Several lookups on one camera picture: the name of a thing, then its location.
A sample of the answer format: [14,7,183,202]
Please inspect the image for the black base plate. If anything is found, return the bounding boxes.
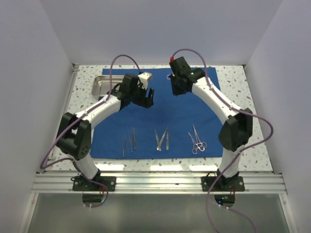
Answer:
[201,170,245,192]
[70,175,117,192]

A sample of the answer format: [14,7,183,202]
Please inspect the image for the steel scalpel handle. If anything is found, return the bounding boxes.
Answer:
[155,130,161,151]
[166,128,169,150]
[159,130,166,147]

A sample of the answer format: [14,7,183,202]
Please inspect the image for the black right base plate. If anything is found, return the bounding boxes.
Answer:
[201,170,245,192]

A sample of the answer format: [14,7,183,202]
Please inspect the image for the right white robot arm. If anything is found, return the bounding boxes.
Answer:
[169,57,253,191]

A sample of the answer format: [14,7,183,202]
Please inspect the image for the large steel hemostat forceps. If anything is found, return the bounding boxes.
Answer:
[192,125,207,151]

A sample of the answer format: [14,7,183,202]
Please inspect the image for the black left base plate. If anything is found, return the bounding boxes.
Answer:
[70,175,117,192]

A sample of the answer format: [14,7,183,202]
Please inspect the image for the aluminium front rail frame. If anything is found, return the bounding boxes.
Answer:
[31,171,287,194]

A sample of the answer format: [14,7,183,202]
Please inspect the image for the blue surgical drape cloth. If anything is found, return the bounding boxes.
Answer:
[90,68,223,159]

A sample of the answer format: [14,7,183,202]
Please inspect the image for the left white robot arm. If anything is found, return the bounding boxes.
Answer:
[56,72,154,191]

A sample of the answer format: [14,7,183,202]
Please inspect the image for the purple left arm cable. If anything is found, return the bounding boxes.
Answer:
[39,55,141,208]

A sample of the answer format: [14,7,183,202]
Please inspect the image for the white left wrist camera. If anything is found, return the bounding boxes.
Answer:
[138,72,153,90]

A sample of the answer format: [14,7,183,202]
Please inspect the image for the small steel hemostat forceps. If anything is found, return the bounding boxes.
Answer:
[188,132,198,154]

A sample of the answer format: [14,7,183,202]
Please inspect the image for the stainless steel instrument tray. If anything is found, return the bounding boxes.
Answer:
[91,75,123,98]

